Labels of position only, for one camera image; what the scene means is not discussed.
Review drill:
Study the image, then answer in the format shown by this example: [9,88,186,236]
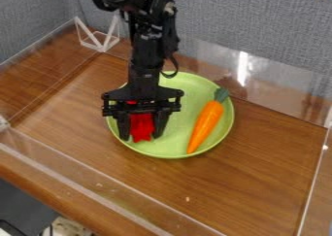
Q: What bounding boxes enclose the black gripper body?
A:
[102,64,185,118]

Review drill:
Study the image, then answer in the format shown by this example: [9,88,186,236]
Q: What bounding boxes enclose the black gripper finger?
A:
[118,114,131,141]
[154,111,170,139]

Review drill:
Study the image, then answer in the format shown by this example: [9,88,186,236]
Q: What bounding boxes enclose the red rectangular block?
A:
[130,113,155,143]

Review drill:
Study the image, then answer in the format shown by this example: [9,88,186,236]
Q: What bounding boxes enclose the orange toy carrot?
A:
[187,88,229,153]

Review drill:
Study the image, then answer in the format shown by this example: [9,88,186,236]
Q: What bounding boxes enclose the green plastic plate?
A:
[107,72,235,159]

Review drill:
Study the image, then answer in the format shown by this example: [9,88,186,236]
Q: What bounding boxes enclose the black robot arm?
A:
[93,0,185,142]

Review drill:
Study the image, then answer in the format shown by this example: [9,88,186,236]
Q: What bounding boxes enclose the black cable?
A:
[161,16,182,80]

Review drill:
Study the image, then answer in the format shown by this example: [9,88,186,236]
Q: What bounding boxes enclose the clear acrylic corner bracket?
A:
[74,16,121,52]

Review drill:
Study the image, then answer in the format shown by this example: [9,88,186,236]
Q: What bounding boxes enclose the clear acrylic enclosure wall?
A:
[0,22,332,236]

